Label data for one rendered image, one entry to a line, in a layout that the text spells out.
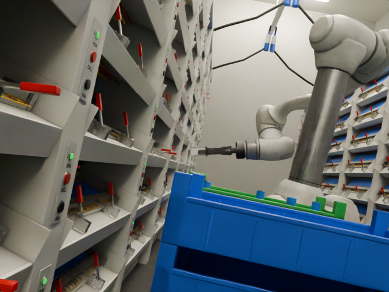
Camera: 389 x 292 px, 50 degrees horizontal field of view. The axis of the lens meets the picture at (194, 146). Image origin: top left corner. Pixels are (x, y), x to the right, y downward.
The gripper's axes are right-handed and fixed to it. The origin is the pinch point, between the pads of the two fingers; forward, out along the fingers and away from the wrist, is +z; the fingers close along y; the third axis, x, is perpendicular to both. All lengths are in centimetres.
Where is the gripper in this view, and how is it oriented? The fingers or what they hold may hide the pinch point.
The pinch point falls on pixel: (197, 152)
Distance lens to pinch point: 179.1
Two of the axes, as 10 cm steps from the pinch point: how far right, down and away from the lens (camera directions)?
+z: -10.0, 0.5, 0.3
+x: -0.4, -10.0, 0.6
